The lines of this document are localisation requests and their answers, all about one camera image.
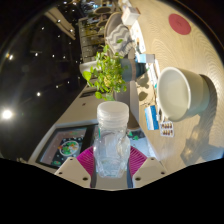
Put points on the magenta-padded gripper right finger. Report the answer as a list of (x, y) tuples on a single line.
[(150, 170)]

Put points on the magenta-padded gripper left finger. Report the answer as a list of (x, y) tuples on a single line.
[(71, 170)]

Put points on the clear plastic bottle white cap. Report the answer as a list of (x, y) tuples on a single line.
[(112, 140)]

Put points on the dark-framed window with decorations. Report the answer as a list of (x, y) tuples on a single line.
[(68, 146)]

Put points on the blister pack of pills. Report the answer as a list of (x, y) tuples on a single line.
[(166, 129)]

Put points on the blue and white flat box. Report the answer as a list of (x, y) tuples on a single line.
[(151, 117)]

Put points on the grey curved sofa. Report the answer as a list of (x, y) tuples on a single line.
[(128, 96)]

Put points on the group of ceiling spotlights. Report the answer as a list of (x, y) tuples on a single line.
[(6, 114)]

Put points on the white round column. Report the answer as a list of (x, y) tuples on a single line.
[(87, 68)]

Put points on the green plant in blue pot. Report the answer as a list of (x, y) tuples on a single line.
[(108, 73)]

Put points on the small light blue carton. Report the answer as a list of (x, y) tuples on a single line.
[(145, 58)]

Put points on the printed white leaflet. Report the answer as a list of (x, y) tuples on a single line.
[(138, 36)]

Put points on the flat round red coaster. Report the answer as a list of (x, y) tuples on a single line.
[(180, 24)]

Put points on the group of round-backed chairs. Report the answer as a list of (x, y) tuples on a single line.
[(100, 16)]

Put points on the white carton with orange print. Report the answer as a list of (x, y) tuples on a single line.
[(130, 15)]

